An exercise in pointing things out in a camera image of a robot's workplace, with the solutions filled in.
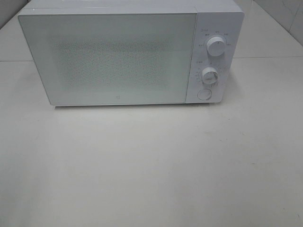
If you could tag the round door release button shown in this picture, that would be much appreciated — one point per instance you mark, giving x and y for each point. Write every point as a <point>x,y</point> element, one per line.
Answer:
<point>204,94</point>

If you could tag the white microwave knob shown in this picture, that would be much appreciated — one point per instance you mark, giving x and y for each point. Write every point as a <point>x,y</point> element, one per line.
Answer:
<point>216,45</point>
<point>209,75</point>

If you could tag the white microwave door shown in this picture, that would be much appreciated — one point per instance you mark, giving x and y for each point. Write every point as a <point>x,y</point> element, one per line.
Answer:
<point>112,59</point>

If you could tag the white microwave oven body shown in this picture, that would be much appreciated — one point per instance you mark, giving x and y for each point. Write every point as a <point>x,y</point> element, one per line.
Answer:
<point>213,17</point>

